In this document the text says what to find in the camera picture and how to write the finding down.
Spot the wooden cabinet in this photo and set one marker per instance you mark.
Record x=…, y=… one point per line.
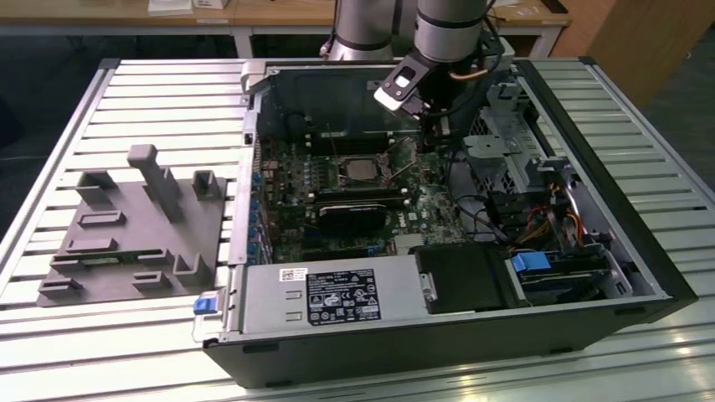
x=642, y=42

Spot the CPU socket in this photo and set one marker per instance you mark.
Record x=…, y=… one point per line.
x=339, y=173

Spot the hard disk in blue carrier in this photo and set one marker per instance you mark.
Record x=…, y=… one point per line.
x=531, y=264

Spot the black RAM slot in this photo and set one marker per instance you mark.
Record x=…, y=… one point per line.
x=357, y=194
x=357, y=201
x=357, y=197
x=357, y=191

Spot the blue expansion slot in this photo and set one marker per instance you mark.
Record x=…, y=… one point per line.
x=369, y=251

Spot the silver CPU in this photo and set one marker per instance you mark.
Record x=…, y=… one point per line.
x=359, y=168

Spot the small black item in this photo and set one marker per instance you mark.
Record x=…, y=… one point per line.
x=555, y=4

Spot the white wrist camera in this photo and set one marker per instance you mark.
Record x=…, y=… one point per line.
x=399, y=84

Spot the silver chipset heatsink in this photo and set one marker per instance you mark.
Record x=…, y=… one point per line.
x=409, y=243

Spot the grey parts rack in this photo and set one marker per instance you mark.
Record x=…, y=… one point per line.
x=128, y=251

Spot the white box with print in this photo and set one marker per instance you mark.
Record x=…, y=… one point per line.
x=209, y=4

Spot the wooden desk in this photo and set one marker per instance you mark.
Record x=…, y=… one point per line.
x=84, y=17

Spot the metal drive cage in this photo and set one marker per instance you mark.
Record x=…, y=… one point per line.
x=485, y=144

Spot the blue case latch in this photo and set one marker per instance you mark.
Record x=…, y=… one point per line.
x=204, y=305

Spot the black PC case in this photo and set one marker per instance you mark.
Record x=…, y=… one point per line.
x=391, y=360

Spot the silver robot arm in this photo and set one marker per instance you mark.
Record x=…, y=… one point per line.
x=447, y=29

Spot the black drive bay box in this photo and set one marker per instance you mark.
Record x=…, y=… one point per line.
x=463, y=276

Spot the silver power supply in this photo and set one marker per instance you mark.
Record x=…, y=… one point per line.
x=268, y=301

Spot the green motherboard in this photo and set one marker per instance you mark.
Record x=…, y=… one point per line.
x=429, y=213

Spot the plain white box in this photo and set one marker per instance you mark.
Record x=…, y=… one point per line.
x=169, y=6

